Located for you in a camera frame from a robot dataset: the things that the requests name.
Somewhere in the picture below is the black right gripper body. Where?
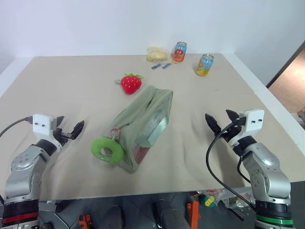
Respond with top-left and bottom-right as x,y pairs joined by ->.
220,123 -> 244,144

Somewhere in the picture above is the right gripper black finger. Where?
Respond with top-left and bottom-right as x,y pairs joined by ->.
204,113 -> 222,137
225,109 -> 242,125

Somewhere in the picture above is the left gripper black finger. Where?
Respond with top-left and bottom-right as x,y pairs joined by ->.
55,115 -> 65,131
71,119 -> 85,141

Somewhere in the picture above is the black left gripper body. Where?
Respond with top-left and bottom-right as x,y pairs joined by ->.
54,127 -> 74,146

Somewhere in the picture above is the green fabric pouch bag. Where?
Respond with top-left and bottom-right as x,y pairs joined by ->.
104,85 -> 174,175

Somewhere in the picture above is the beige table cloth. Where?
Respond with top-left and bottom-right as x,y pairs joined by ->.
0,53 -> 298,200

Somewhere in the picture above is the yellow blue drink can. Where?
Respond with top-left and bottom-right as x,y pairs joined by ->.
195,53 -> 214,77

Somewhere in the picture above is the brown door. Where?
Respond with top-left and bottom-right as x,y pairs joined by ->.
265,44 -> 305,145

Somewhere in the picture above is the clear plastic bag clutter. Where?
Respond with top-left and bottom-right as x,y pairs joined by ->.
214,187 -> 256,217

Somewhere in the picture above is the red plush strawberry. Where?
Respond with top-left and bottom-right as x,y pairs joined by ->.
114,72 -> 145,96

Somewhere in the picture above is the green yellow toy ball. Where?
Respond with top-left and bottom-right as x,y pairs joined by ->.
199,194 -> 215,207

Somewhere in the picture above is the red orange drink can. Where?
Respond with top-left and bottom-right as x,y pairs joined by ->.
172,41 -> 188,64

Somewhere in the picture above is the small orange black part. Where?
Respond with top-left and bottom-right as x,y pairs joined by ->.
79,213 -> 92,229

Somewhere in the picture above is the clear bag of chips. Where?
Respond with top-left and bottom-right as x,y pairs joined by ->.
146,45 -> 171,62

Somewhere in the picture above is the dark rounded robot leg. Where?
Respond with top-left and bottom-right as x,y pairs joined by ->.
152,199 -> 189,229

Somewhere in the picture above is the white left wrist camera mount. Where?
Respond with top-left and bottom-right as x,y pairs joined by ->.
32,114 -> 62,150

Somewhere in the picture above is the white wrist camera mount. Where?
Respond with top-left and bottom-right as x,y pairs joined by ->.
32,114 -> 62,150
227,109 -> 265,147

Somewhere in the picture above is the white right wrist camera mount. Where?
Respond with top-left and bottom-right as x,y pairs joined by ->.
227,109 -> 265,147

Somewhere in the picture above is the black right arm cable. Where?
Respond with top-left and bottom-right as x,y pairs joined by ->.
205,116 -> 257,213

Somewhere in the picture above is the green plush ring charm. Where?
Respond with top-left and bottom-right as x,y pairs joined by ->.
91,136 -> 125,164

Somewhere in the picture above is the grey left arm cable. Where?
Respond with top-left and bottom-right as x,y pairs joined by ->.
0,116 -> 34,139

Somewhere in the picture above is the orange bracket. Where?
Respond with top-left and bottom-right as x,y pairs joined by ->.
186,199 -> 201,229

